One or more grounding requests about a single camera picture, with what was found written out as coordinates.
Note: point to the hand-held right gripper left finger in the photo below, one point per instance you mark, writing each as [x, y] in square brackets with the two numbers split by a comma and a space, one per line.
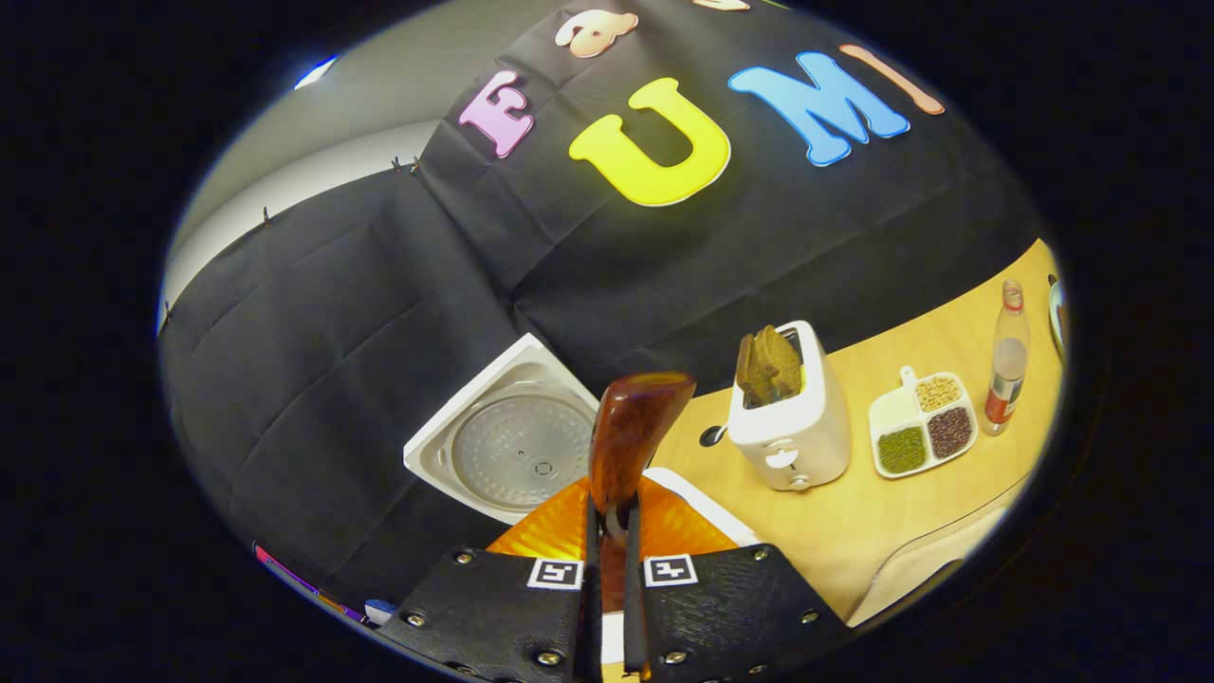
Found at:
[590, 626]

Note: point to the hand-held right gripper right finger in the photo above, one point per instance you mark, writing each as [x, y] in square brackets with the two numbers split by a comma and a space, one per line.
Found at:
[634, 626]

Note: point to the brown wooden spoon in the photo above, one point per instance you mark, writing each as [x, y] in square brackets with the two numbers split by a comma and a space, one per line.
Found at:
[631, 436]

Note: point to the white rice cooker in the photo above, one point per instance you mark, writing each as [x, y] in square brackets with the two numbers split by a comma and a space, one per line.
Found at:
[517, 451]

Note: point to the clear rice container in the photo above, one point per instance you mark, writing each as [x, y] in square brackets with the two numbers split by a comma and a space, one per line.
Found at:
[929, 560]

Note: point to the white toaster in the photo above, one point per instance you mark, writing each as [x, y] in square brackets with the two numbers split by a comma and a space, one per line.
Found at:
[792, 441]

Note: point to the white divided bean dish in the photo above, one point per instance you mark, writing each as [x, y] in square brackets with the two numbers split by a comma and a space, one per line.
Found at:
[896, 413]

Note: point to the black backdrop cloth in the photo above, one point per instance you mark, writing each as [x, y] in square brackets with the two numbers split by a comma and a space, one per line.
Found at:
[379, 332]

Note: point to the clear plastic water bottle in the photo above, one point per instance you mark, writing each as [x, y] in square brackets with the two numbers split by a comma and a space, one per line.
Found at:
[1007, 370]

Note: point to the pale green plate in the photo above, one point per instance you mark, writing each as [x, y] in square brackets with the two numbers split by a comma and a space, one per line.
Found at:
[1057, 318]

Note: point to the small ceiling light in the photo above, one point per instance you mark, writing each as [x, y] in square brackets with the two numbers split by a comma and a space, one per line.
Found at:
[315, 72]

